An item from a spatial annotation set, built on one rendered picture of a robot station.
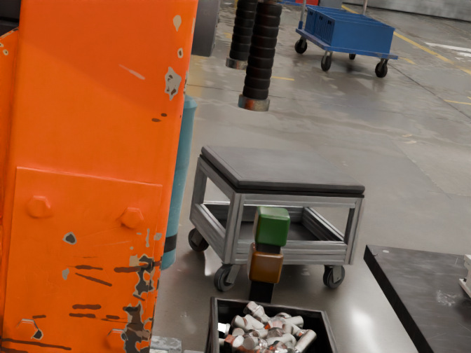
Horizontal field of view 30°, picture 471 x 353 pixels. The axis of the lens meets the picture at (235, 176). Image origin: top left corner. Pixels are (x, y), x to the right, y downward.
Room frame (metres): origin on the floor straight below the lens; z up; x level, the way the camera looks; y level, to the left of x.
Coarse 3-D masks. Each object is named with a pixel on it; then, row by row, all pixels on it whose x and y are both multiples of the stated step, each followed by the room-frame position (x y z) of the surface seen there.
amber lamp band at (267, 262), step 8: (248, 256) 1.05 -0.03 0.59; (256, 256) 1.02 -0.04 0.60; (264, 256) 1.02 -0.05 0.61; (272, 256) 1.02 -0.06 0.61; (280, 256) 1.02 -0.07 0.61; (248, 264) 1.04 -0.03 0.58; (256, 264) 1.02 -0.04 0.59; (264, 264) 1.02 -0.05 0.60; (272, 264) 1.02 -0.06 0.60; (280, 264) 1.02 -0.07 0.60; (248, 272) 1.02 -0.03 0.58; (256, 272) 1.02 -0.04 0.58; (264, 272) 1.02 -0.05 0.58; (272, 272) 1.02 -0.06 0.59; (280, 272) 1.02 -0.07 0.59; (256, 280) 1.02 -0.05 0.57; (264, 280) 1.02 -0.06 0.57; (272, 280) 1.02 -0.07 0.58
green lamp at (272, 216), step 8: (264, 208) 1.04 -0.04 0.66; (272, 208) 1.05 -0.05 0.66; (280, 208) 1.05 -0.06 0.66; (256, 216) 1.04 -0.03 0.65; (264, 216) 1.02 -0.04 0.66; (272, 216) 1.02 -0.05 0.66; (280, 216) 1.02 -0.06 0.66; (288, 216) 1.03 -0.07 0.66; (256, 224) 1.03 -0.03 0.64; (264, 224) 1.02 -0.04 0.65; (272, 224) 1.02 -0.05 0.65; (280, 224) 1.02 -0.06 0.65; (288, 224) 1.02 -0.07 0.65; (256, 232) 1.02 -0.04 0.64; (264, 232) 1.02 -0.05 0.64; (272, 232) 1.02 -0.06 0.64; (280, 232) 1.02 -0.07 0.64; (256, 240) 1.02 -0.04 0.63; (264, 240) 1.02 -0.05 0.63; (272, 240) 1.02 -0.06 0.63; (280, 240) 1.02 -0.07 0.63
